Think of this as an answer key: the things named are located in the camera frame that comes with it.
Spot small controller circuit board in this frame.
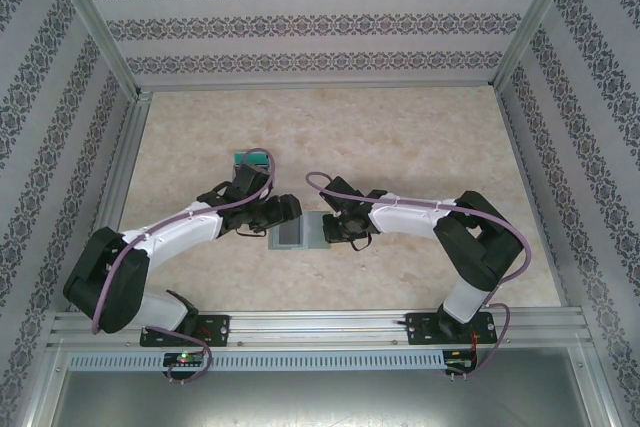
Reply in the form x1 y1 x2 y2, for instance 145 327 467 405
443 348 480 373
163 351 207 369

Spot white slotted cable duct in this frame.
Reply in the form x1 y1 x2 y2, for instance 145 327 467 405
67 349 446 372

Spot aluminium frame post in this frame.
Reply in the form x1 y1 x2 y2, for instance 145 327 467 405
492 0 585 92
39 0 146 101

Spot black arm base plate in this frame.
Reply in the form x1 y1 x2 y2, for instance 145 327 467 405
139 314 231 348
405 311 499 347

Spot green card holder wallet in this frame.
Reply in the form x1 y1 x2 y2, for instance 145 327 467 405
268 211 331 252

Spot aluminium frame bar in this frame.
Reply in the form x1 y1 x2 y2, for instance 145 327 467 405
19 341 69 427
579 341 626 427

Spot aluminium side rail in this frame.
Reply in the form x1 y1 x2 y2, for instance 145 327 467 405
89 91 154 253

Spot aluminium cross beam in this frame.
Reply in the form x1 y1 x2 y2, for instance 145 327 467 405
134 77 501 94

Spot dark grey card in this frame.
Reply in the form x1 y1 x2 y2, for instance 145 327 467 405
276 220 303 248

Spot grey metal sheet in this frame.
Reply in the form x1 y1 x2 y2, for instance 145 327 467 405
47 369 614 427

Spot teal card with black stripe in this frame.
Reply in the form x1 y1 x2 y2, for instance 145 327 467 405
234 149 271 171

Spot purple cable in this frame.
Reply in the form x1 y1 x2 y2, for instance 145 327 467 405
89 146 279 386
305 171 532 381

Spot long aluminium mounting rail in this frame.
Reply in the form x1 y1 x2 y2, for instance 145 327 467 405
52 310 587 348

